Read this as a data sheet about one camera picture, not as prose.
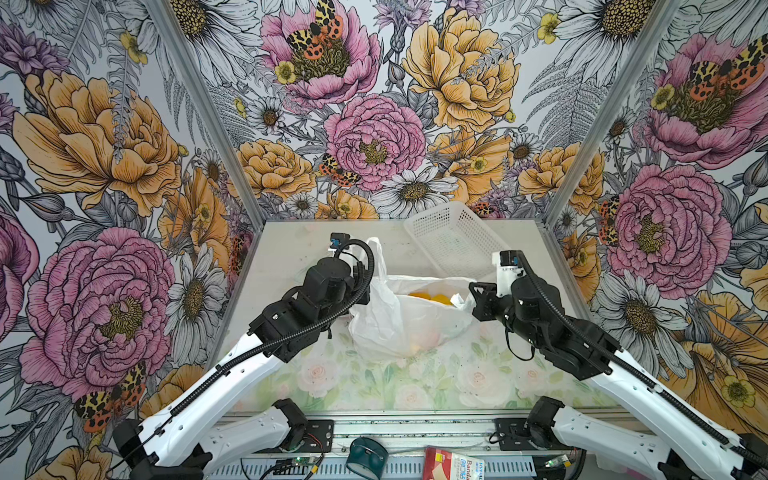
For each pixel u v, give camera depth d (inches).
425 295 37.9
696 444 15.5
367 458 25.5
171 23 28.7
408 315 30.4
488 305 23.1
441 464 26.6
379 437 30.0
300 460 28.1
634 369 17.0
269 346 16.4
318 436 29.2
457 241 45.5
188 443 15.7
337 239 22.3
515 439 29.1
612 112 35.4
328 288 18.7
